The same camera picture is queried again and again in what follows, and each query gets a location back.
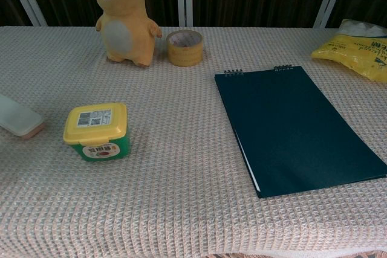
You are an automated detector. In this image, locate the dark spiral notebook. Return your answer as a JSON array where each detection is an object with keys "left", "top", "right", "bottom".
[{"left": 214, "top": 64, "right": 387, "bottom": 199}]

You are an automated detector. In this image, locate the yellow packing tape roll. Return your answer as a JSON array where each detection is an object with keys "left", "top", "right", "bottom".
[{"left": 166, "top": 30, "right": 204, "bottom": 67}]

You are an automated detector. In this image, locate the pink waffle-weave tablecloth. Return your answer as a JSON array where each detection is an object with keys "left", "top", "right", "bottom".
[{"left": 0, "top": 25, "right": 387, "bottom": 258}]

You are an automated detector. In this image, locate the green tub with yellow lid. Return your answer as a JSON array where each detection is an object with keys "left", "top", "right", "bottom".
[{"left": 62, "top": 102, "right": 132, "bottom": 163}]

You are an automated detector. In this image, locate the yellow plush dinosaur toy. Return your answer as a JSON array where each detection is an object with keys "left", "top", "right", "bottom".
[{"left": 95, "top": 0, "right": 163, "bottom": 68}]

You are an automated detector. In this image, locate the yellow plastic food bag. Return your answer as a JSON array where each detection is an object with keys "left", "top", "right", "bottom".
[{"left": 311, "top": 18, "right": 387, "bottom": 83}]

